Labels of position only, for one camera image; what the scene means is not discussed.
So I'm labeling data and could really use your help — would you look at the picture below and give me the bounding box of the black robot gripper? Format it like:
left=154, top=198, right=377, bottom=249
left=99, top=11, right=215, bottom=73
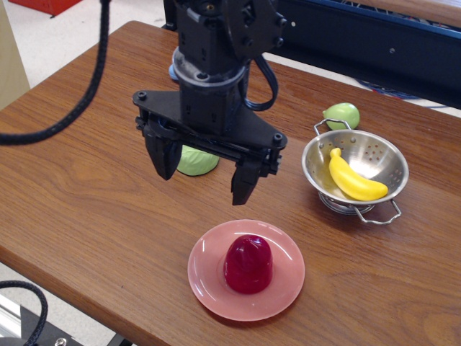
left=132, top=48, right=289, bottom=206

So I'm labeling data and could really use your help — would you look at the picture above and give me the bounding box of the yellow toy banana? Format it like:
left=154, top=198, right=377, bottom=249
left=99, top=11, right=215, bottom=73
left=328, top=148, right=388, bottom=201

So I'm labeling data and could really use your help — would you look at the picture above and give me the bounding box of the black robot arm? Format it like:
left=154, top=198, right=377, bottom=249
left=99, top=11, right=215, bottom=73
left=133, top=1, right=287, bottom=205

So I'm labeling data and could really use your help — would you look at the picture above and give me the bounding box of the green toy cabbage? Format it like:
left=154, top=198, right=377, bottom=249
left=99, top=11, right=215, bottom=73
left=176, top=146, right=220, bottom=177

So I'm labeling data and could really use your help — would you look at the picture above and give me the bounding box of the pink plastic plate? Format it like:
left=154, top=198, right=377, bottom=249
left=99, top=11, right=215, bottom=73
left=188, top=220, right=305, bottom=321

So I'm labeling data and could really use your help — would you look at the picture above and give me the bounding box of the red jelly dome toy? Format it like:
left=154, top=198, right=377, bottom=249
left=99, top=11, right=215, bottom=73
left=223, top=234, right=273, bottom=294

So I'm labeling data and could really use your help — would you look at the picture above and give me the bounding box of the green toy pear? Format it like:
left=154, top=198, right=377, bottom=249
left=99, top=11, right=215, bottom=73
left=323, top=102, right=360, bottom=130

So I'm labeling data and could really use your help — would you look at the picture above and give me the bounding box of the beige cabinet side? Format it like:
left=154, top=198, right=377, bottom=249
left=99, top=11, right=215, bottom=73
left=0, top=1, right=30, bottom=109

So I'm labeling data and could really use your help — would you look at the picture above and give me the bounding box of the red box on floor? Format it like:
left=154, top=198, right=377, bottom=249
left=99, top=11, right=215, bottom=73
left=9, top=0, right=81, bottom=16

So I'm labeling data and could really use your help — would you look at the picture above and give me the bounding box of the grey metal base with screw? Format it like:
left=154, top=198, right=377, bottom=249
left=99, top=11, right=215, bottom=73
left=1, top=295, right=80, bottom=346

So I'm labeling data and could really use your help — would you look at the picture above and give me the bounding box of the blue handled grey scoop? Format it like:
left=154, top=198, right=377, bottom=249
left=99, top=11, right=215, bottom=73
left=169, top=64, right=179, bottom=81

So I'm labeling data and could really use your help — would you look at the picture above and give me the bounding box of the steel colander with handles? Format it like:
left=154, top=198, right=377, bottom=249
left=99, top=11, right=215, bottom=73
left=301, top=118, right=409, bottom=225

